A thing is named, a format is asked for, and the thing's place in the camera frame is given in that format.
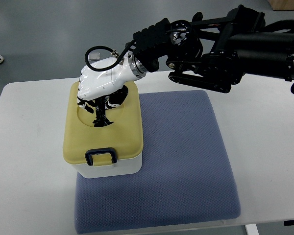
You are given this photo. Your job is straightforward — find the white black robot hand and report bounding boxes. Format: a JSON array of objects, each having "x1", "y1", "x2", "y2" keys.
[{"x1": 77, "y1": 52, "x2": 147, "y2": 114}]

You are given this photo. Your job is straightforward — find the yellow box lid black handle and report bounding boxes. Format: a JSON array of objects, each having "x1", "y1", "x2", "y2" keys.
[{"x1": 63, "y1": 82, "x2": 143, "y2": 165}]

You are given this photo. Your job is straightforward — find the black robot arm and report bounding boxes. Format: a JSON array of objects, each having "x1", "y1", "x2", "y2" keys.
[{"x1": 117, "y1": 5, "x2": 294, "y2": 94}]

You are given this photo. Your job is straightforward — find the white storage box base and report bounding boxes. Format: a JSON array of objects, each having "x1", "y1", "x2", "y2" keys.
[{"x1": 72, "y1": 152, "x2": 142, "y2": 179}]

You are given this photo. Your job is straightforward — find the brown cardboard box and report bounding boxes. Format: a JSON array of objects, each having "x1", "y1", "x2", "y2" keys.
[{"x1": 268, "y1": 0, "x2": 294, "y2": 11}]

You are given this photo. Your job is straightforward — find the upper clear floor plate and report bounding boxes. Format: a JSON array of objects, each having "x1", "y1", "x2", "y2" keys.
[{"x1": 88, "y1": 51, "x2": 100, "y2": 62}]

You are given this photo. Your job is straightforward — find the blue grey fabric cushion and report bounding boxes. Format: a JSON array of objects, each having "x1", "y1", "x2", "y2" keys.
[{"x1": 74, "y1": 90, "x2": 241, "y2": 234}]

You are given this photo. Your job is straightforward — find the white table leg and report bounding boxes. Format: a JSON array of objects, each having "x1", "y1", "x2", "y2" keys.
[{"x1": 245, "y1": 224, "x2": 259, "y2": 235}]

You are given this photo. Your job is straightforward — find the black bracket under table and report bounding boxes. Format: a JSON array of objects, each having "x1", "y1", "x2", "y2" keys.
[{"x1": 283, "y1": 220, "x2": 294, "y2": 226}]

